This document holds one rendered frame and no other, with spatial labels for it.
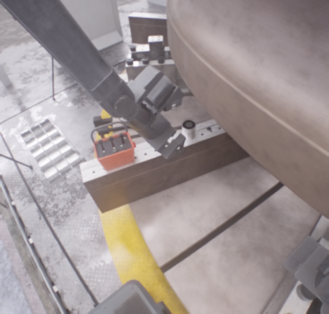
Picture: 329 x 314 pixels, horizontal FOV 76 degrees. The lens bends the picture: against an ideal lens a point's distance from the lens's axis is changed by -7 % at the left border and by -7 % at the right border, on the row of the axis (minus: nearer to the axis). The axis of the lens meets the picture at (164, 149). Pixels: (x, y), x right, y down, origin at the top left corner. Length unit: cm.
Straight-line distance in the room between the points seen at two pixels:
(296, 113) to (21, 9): 84
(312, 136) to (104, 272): 150
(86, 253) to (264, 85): 157
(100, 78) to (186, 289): 119
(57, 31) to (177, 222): 130
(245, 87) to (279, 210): 90
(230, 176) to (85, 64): 144
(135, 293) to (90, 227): 70
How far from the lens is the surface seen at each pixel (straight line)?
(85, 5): 414
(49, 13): 33
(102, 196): 141
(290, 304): 108
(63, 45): 34
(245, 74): 106
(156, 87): 46
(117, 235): 182
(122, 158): 120
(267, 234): 153
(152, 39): 215
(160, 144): 52
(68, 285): 184
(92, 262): 182
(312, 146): 86
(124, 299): 145
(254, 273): 144
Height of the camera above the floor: 167
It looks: 49 degrees down
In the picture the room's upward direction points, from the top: 5 degrees counter-clockwise
